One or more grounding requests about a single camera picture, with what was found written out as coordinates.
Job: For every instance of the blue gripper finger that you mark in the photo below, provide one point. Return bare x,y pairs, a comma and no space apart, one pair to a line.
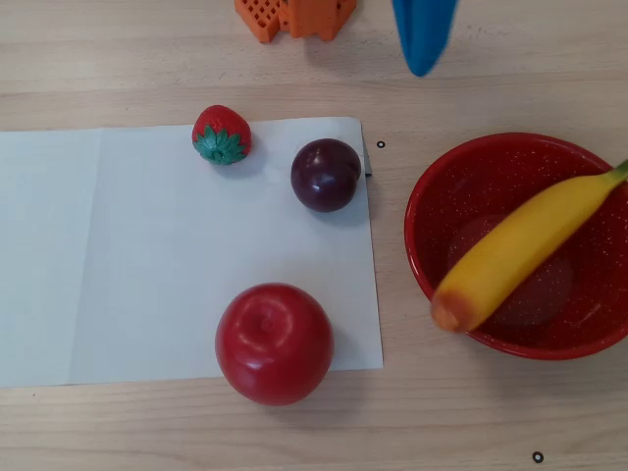
424,34

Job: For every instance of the yellow toy banana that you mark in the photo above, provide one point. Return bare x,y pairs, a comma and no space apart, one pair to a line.
515,245

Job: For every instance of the orange robot base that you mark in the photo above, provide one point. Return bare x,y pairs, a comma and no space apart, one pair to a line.
314,19

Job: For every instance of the red speckled bowl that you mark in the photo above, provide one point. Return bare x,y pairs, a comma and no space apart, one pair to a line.
441,196

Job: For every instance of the purple toy plum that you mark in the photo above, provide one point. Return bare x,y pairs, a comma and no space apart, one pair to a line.
324,176

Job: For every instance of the red toy strawberry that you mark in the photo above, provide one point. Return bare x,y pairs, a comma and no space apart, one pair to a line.
221,122

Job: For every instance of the red toy apple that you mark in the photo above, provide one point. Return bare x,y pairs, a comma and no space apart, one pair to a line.
275,343

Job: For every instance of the white paper sheet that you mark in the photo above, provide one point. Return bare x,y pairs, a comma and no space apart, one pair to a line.
147,245

